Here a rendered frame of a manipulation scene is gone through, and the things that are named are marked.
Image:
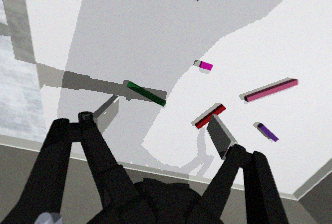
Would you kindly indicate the magenta rod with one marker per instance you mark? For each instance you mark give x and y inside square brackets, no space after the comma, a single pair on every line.
[205,65]

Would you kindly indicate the dark red rod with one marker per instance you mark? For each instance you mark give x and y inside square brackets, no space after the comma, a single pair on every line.
[206,119]

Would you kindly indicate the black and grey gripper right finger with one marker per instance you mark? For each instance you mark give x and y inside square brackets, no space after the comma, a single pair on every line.
[263,202]

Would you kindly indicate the green rod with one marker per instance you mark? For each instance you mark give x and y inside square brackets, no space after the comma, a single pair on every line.
[146,93]

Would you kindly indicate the pink rod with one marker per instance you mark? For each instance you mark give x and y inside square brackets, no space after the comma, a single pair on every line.
[271,90]

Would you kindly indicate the purple rod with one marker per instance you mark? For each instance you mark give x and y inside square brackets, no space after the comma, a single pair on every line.
[268,132]

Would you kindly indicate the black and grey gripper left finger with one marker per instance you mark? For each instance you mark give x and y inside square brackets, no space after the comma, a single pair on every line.
[41,199]

